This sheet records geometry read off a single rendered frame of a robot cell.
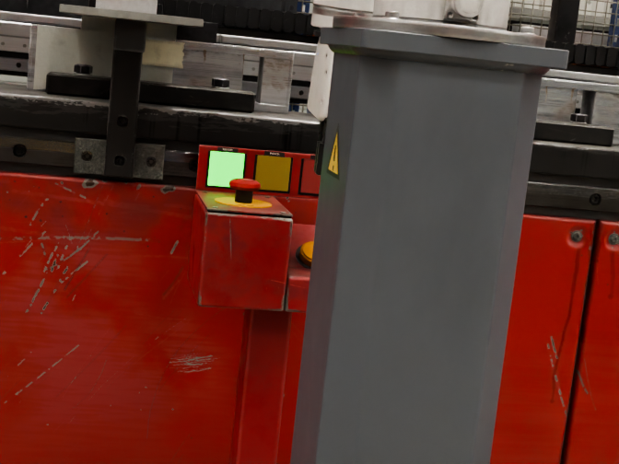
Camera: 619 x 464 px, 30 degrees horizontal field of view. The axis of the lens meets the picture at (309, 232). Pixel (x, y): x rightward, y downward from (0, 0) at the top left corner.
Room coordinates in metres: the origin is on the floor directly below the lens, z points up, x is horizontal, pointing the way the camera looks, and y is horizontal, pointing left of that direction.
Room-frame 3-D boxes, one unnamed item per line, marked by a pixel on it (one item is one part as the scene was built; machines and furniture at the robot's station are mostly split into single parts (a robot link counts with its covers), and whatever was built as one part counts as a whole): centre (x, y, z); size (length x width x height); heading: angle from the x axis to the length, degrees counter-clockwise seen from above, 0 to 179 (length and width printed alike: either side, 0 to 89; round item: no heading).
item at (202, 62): (1.76, 0.25, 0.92); 0.39 x 0.06 x 0.10; 101
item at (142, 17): (1.60, 0.27, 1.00); 0.26 x 0.18 x 0.01; 11
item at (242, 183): (1.43, 0.09, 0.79); 0.04 x 0.04 x 0.04
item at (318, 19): (1.41, -0.02, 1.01); 0.09 x 0.08 x 0.03; 11
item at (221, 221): (1.45, 0.04, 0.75); 0.20 x 0.16 x 0.18; 101
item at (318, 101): (1.42, -0.02, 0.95); 0.10 x 0.07 x 0.11; 11
